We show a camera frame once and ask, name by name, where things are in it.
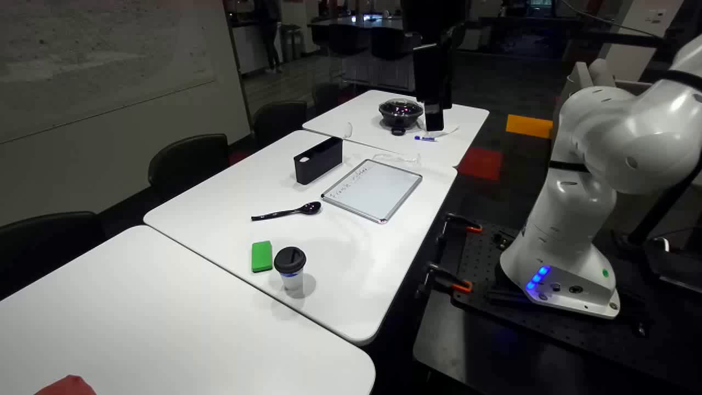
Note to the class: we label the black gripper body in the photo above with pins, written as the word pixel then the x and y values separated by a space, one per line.
pixel 432 73

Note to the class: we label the black spoon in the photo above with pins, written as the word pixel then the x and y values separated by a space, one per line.
pixel 293 210

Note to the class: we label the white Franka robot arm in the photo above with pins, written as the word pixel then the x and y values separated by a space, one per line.
pixel 584 219

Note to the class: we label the white table with spoon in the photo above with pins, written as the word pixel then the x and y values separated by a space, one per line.
pixel 242 198

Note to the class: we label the blue marker pen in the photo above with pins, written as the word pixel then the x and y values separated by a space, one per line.
pixel 425 136

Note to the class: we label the black bowl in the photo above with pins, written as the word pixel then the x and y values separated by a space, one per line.
pixel 399 113

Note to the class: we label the red floor mat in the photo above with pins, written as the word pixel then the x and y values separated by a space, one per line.
pixel 478 163

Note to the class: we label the small white table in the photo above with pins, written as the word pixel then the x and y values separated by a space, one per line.
pixel 359 117

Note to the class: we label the orange floor mat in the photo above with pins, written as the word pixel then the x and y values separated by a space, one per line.
pixel 530 125

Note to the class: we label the white tablet board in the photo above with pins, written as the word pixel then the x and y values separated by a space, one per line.
pixel 374 190

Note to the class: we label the orange black clamp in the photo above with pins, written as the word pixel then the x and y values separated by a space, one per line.
pixel 449 278
pixel 461 225

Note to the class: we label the black rectangular box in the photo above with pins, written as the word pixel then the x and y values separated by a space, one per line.
pixel 316 160

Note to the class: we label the black office chair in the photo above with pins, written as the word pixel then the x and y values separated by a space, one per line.
pixel 44 243
pixel 187 160
pixel 280 118

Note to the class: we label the green rectangular block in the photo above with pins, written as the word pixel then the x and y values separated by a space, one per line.
pixel 261 258

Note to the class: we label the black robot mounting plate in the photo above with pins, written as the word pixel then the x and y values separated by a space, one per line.
pixel 512 342

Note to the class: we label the large white rounded table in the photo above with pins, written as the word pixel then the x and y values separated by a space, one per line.
pixel 167 320

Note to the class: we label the red object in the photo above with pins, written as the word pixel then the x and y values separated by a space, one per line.
pixel 67 386

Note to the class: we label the wall whiteboard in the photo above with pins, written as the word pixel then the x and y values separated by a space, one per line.
pixel 94 57

